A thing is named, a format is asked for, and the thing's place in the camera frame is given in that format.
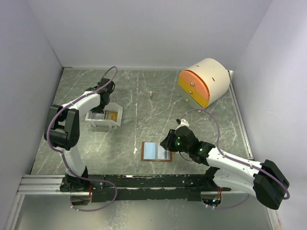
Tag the cream round drawer cabinet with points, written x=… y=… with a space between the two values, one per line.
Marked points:
x=203 y=83

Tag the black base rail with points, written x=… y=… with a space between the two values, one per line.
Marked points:
x=153 y=187

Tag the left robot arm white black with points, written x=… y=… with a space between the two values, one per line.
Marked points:
x=62 y=132

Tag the white card tray box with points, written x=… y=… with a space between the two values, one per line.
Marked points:
x=106 y=123

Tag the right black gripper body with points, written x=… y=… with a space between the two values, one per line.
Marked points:
x=184 y=148

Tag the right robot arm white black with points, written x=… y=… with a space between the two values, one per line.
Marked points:
x=263 y=180

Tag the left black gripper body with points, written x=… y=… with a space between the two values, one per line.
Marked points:
x=100 y=109

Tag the stack of cards in tray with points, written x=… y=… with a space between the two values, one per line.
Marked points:
x=106 y=115

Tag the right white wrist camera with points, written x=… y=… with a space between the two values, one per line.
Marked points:
x=182 y=123

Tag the brown leather card holder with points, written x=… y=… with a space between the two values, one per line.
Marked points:
x=152 y=151

